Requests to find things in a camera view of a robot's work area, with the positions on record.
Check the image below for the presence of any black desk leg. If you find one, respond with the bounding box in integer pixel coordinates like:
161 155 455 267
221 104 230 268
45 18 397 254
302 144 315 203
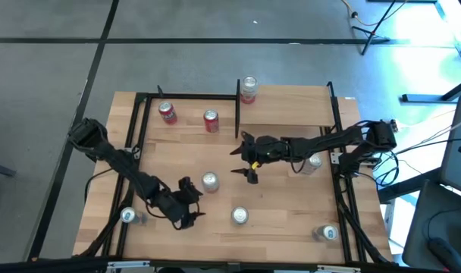
377 166 444 204

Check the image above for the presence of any yellow floor cable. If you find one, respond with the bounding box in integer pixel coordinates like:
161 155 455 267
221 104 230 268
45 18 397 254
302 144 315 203
340 0 408 28

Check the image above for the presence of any black floor stand base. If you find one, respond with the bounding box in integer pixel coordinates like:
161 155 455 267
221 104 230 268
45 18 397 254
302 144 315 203
400 45 461 104

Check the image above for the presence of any wooden shelf with black posts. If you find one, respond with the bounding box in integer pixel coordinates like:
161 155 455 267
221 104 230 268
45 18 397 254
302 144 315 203
234 78 340 140

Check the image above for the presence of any black computer mouse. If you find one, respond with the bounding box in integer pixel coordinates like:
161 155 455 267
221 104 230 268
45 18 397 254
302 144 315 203
426 237 461 273

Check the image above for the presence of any blue silver Red Bull can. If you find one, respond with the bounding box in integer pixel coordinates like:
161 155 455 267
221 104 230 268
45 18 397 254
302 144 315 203
120 206 149 225
312 224 340 243

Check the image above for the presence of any silver Diet Coke can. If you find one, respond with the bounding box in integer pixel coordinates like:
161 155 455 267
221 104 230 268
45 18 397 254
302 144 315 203
230 206 250 226
299 152 324 176

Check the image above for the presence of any grey desk top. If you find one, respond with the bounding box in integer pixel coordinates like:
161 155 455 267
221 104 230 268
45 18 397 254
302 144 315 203
401 180 461 273

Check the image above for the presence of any red Coca-Cola can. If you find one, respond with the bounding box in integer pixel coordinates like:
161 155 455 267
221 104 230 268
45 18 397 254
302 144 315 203
202 108 221 134

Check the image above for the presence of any silver mounting bracket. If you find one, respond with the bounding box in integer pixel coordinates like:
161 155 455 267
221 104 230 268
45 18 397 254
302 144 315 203
106 260 151 272
315 264 362 273

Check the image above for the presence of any black aluminium table frame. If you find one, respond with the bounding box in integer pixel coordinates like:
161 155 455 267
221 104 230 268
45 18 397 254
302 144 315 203
99 80 394 265

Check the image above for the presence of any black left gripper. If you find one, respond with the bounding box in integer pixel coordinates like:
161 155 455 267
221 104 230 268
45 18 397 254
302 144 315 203
153 176 207 231

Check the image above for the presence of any red Fanta can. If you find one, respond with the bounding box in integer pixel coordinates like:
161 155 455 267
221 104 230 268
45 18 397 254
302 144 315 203
158 100 178 126

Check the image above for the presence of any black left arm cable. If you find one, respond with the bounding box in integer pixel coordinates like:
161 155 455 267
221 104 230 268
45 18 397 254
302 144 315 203
145 202 196 231

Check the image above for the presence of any black camera mount beam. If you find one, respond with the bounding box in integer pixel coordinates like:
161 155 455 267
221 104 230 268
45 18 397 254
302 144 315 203
0 256 461 273

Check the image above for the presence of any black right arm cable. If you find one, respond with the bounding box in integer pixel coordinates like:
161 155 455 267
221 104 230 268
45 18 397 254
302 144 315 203
289 149 308 175

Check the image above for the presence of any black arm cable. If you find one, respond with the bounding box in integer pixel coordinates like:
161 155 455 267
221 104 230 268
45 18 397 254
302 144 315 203
289 149 308 175
145 202 196 231

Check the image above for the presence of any black table cable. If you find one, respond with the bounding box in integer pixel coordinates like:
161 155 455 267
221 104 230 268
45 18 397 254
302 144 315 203
83 168 116 204

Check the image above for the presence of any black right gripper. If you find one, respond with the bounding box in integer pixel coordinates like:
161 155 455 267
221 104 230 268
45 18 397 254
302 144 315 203
229 130 290 186

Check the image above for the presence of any black tripod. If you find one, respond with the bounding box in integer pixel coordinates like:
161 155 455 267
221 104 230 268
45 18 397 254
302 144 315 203
350 0 391 57

